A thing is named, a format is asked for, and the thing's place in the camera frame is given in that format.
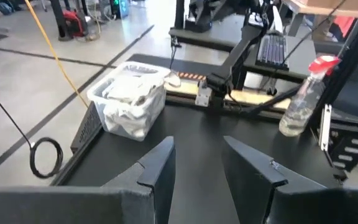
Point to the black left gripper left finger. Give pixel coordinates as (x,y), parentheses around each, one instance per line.
(160,180)

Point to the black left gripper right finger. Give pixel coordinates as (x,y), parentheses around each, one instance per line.
(247,186)

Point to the white waffle microfiber towel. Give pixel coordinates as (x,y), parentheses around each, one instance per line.
(129,88)
(132,121)

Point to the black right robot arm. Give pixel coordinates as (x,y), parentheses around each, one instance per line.
(238,53)

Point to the black perforated computer case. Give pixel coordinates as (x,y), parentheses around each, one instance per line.
(87,127)

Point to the wooden table side board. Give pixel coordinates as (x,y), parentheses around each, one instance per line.
(253,96)

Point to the clear plastic storage bin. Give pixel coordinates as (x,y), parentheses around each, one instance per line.
(96,99)

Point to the black mat orange hazard stripes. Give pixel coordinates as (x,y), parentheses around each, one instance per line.
(166,63)

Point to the grey keyboard tray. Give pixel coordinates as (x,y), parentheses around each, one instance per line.
(300,62)

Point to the backlit keyboard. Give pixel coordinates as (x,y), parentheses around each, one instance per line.
(272,51)

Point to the grey desk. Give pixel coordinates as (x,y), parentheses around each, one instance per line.
(191,37)

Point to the blue lit computer tower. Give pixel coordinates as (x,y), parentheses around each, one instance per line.
(120,7)

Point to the red bag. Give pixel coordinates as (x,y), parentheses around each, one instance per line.
(73,23)

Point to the black desk leg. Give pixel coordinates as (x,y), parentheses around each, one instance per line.
(59,21)

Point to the wooden desk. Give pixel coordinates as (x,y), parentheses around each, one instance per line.
(322,7)

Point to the blue bag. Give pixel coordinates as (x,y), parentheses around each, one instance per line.
(5,8)

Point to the black aluminium frame strut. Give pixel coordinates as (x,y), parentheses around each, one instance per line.
(272,101)

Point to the black table frame rail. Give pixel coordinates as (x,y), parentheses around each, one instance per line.
(70,169)

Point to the grey metal mounting bracket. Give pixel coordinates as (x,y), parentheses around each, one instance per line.
(203,95)

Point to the white metal strip bracket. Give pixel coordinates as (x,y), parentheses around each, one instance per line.
(325,130)

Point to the black slotted frame bracket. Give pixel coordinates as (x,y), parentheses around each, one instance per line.
(353,155)

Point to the thick black frame post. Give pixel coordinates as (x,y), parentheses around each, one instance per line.
(346,53)

